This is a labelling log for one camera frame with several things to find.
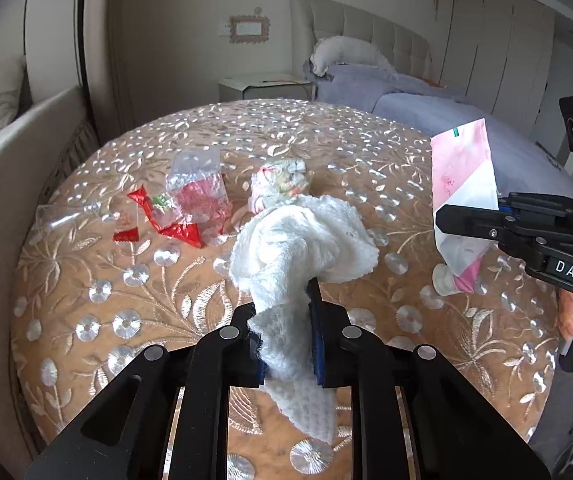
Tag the red wrapper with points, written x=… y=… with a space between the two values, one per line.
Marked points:
x=181 y=232

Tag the white ruffled pillow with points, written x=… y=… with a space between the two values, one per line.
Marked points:
x=351 y=55

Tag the clear plastic wrap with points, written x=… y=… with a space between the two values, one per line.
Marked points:
x=66 y=215

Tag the beige nightstand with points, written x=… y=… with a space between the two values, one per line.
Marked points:
x=261 y=85

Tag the framed wall switch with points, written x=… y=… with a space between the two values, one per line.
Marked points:
x=250 y=28

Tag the grey cloth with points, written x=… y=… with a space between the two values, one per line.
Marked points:
x=566 y=410

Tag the beige armchair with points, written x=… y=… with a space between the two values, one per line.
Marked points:
x=26 y=135

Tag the white towel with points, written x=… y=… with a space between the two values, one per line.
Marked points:
x=306 y=235

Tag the clear red printed bag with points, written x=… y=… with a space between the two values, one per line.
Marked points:
x=199 y=200

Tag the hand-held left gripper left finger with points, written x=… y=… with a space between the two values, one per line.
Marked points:
x=226 y=360

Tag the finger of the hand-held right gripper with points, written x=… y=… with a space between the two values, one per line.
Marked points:
x=466 y=222
x=541 y=207

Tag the person's right hand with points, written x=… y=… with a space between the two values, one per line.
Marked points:
x=568 y=312

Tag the beige tufted headboard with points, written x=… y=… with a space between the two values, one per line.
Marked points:
x=366 y=25

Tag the purple duvet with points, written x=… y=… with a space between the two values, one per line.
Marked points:
x=416 y=105

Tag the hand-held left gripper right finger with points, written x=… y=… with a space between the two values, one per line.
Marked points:
x=315 y=342

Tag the pink white package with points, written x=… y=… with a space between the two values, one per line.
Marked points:
x=461 y=170

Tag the crumpled wrapper ball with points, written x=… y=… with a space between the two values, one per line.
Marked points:
x=286 y=175

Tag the beige wardrobe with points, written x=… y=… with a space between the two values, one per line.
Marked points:
x=506 y=50

